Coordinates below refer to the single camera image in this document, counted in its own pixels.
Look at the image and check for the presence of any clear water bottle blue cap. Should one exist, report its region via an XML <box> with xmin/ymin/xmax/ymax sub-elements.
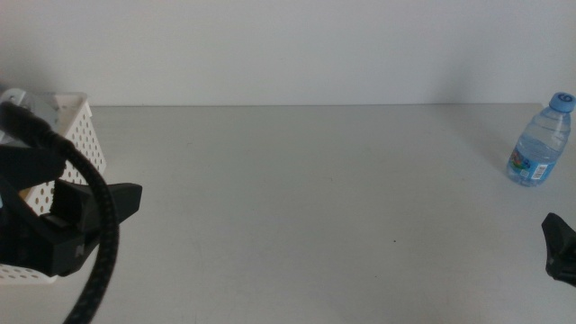
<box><xmin>506</xmin><ymin>91</ymin><xmax>576</xmax><ymax>188</ymax></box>

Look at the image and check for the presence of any white perforated plastic basket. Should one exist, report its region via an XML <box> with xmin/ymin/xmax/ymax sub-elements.
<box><xmin>0</xmin><ymin>92</ymin><xmax>108</xmax><ymax>284</ymax></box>

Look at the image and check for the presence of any black braided cable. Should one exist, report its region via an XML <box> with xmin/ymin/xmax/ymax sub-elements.
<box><xmin>0</xmin><ymin>101</ymin><xmax>121</xmax><ymax>324</ymax></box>

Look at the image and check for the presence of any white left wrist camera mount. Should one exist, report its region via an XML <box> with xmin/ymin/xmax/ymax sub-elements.
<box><xmin>0</xmin><ymin>87</ymin><xmax>28</xmax><ymax>112</ymax></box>

